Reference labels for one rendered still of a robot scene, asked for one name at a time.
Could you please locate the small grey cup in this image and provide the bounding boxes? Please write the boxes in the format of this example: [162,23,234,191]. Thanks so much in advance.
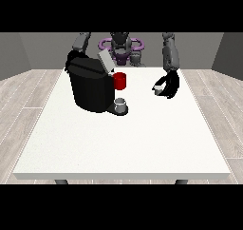
[114,97,127,113]

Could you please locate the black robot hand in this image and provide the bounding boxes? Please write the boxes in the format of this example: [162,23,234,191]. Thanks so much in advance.
[153,68,181,100]
[65,49,85,72]

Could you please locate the black coffee machine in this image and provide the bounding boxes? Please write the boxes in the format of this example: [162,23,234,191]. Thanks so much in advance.
[66,56,130,117]

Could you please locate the pale grey machine lid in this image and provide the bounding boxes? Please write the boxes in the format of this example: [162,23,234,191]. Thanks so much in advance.
[97,48,115,73]

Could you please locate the red pod holder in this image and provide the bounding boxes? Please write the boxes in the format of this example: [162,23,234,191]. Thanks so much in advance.
[113,71,127,91]

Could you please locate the grey robot trunk purple rings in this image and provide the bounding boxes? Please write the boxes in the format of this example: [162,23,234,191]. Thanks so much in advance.
[98,32,146,67]

